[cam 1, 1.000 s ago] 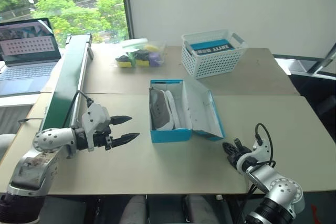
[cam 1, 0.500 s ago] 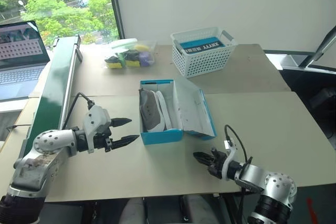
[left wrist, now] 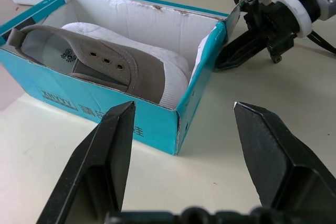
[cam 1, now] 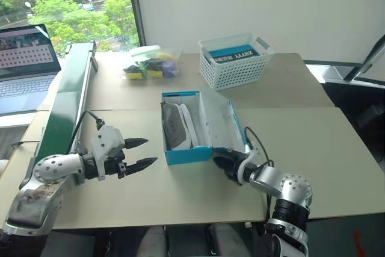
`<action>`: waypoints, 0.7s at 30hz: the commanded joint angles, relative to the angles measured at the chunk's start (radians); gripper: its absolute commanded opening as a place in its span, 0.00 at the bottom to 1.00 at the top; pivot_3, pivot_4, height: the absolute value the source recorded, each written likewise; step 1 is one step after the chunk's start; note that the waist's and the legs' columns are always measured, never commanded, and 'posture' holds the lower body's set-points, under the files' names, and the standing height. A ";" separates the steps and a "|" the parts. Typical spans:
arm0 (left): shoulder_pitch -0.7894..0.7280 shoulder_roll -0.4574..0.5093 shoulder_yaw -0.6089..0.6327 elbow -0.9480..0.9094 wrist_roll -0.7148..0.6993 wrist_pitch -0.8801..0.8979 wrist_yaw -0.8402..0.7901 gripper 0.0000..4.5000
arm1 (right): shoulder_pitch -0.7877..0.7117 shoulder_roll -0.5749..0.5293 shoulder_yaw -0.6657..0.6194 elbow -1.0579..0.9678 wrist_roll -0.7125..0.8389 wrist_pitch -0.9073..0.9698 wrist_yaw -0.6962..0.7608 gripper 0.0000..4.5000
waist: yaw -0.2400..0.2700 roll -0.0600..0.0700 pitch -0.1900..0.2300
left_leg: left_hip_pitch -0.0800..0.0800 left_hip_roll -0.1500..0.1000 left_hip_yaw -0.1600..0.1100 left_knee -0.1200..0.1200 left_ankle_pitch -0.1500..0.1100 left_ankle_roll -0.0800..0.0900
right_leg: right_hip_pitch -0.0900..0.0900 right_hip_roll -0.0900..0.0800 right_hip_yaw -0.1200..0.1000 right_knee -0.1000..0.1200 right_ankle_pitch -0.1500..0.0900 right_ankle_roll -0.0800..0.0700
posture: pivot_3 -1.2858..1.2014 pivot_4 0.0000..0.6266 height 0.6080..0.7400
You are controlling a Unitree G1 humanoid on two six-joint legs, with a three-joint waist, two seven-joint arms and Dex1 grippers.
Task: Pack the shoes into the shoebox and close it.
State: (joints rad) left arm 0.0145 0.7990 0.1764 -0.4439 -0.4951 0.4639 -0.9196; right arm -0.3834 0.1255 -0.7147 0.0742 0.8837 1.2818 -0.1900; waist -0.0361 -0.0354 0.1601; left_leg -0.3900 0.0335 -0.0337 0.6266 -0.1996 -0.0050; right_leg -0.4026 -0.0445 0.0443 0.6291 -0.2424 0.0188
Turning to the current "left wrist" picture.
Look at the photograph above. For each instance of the blue cardboard box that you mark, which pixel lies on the blue cardboard box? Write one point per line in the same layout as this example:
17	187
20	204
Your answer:
110	106

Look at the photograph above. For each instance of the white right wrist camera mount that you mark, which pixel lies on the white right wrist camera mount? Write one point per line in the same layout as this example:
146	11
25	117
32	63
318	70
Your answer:
286	1

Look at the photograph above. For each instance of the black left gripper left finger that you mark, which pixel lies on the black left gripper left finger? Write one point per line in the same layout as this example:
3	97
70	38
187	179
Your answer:
99	155

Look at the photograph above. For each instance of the grey canvas shoe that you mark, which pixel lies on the grey canvas shoe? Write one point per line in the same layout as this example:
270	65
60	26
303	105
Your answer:
110	72
110	35

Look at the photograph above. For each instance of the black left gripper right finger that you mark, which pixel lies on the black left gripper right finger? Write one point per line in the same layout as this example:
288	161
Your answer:
278	161

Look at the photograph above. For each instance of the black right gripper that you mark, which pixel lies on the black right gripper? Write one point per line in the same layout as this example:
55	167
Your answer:
273	27

